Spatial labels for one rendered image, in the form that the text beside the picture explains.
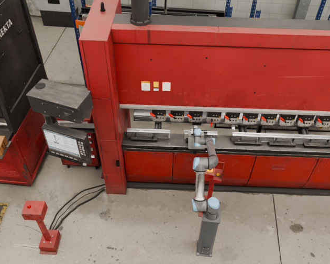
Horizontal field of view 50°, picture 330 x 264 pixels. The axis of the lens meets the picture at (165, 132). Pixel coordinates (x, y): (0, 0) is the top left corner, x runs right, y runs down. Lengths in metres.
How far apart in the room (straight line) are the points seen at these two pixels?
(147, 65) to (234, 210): 2.23
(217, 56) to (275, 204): 2.27
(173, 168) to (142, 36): 1.79
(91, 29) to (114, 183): 2.07
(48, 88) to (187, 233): 2.37
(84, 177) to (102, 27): 2.36
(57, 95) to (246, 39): 1.73
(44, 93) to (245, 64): 1.85
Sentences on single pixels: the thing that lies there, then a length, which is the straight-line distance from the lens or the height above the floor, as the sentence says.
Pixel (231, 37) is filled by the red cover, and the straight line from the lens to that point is 3.29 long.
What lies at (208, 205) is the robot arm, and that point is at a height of 0.99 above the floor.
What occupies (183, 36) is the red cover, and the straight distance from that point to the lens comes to 3.25.
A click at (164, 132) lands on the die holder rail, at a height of 0.97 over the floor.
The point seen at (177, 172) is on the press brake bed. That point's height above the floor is 0.39.
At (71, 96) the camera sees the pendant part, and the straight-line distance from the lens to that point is 3.13.
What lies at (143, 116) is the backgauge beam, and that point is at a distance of 4.28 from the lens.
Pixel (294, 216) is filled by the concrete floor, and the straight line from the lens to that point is 4.85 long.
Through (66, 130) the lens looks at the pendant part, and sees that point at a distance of 3.33.
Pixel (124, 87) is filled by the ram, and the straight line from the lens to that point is 3.66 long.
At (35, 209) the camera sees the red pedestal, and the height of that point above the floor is 0.80.
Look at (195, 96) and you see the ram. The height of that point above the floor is 1.55.
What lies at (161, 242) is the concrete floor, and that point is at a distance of 4.37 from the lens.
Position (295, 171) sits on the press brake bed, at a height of 0.51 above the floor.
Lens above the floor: 3.91
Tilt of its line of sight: 46 degrees down
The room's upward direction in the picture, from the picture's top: 1 degrees clockwise
